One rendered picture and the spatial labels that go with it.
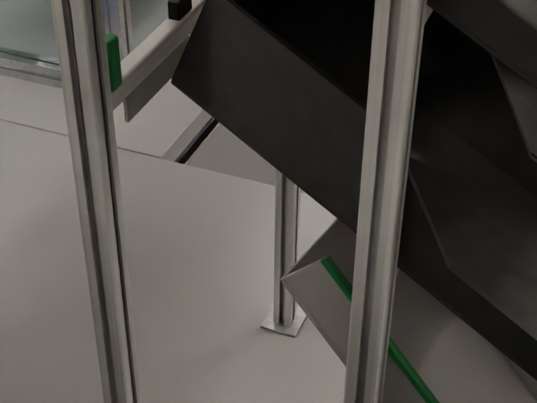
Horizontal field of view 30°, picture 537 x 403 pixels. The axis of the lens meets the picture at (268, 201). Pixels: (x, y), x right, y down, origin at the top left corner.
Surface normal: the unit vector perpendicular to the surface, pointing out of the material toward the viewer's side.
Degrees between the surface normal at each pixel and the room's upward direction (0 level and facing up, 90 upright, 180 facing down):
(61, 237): 0
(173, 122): 0
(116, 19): 90
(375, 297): 90
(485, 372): 45
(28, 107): 0
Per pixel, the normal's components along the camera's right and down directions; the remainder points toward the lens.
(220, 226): 0.01, -0.80
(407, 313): 0.61, -0.34
